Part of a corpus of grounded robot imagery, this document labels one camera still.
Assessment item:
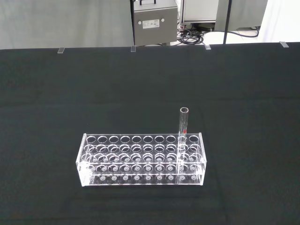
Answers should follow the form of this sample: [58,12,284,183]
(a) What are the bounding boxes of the clear glass test tube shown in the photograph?
[177,106,190,185]

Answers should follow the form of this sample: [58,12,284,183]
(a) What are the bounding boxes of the clear acrylic test tube rack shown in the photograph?
[76,133,208,188]

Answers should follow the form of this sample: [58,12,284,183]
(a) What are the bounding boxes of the black bench cloth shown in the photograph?
[0,42,300,225]

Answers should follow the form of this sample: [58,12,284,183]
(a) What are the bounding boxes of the grey metal cabinet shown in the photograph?
[130,0,178,47]

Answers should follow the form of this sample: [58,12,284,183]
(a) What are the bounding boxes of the white cabinet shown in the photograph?
[180,0,220,25]

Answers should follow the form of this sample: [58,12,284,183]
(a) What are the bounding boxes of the black tripod pole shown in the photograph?
[222,0,233,45]

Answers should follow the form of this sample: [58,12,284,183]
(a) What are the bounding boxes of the coiled black floor cables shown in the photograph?
[176,23,261,46]

